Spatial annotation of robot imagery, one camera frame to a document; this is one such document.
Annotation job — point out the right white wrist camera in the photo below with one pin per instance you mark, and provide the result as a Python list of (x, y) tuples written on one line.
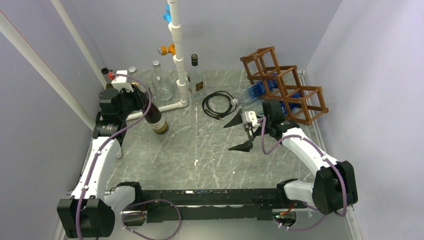
[(250, 121)]

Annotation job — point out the front blue Blue Dash bottle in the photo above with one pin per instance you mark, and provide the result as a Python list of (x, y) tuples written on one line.
[(291, 105)]

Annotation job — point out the rear blue square bottle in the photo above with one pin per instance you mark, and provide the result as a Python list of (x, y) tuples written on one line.
[(249, 94)]

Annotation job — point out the green wine bottle silver foil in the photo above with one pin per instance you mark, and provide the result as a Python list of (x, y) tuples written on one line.
[(106, 74)]

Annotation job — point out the clear bottle white cap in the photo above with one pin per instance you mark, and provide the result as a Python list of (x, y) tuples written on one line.
[(132, 70)]

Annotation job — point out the white PVC pipe frame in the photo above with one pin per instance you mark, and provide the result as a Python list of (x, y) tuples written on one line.
[(15, 37)]

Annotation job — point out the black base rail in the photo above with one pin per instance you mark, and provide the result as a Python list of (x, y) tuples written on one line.
[(209, 204)]

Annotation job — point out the blue pipe-mounted fitting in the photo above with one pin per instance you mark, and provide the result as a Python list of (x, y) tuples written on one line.
[(167, 15)]

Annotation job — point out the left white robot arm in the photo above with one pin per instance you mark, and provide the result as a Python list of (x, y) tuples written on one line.
[(99, 172)]

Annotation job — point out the orange pipe-mounted fitting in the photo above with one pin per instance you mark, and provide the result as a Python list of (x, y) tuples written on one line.
[(165, 50)]

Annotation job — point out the clear bottle green label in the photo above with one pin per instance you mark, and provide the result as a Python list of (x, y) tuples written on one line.
[(161, 85)]

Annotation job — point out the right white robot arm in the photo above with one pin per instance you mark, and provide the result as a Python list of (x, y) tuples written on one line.
[(334, 188)]

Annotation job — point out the brown wooden wine rack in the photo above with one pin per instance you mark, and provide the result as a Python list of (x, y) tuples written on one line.
[(281, 82)]

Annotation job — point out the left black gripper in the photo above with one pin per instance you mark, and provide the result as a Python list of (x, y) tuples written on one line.
[(138, 96)]

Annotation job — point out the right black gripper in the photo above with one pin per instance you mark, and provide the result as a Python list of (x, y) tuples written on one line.
[(245, 146)]

